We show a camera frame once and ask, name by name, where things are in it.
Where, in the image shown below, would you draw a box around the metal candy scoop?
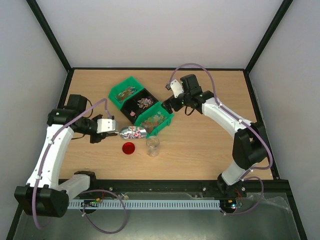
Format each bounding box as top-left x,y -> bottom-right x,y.
118,126 -> 148,140

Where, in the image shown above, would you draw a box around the green bin star candies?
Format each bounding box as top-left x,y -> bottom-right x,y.
134,102 -> 174,138

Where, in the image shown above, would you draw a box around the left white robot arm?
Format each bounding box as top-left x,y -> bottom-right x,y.
14,94 -> 117,218

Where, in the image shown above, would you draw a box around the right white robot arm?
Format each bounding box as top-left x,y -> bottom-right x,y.
162,74 -> 272,196

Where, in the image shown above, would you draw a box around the green bin wrapped candies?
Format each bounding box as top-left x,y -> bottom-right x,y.
108,76 -> 144,109

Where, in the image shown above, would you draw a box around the black bin lollipops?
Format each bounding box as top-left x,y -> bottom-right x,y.
120,88 -> 159,124

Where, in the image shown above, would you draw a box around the red jar lid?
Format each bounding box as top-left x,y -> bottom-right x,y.
122,142 -> 136,155

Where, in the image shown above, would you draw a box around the clear glass jar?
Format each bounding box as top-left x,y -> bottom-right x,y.
146,136 -> 160,157

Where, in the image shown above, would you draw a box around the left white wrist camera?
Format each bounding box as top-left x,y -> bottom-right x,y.
96,118 -> 118,134

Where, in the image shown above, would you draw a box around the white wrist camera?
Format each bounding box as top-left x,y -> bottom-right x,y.
165,79 -> 184,99
96,118 -> 118,134

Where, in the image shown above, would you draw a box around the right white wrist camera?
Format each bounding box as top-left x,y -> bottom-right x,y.
165,79 -> 184,99

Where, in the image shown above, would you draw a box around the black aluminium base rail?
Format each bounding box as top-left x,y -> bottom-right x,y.
91,179 -> 293,200

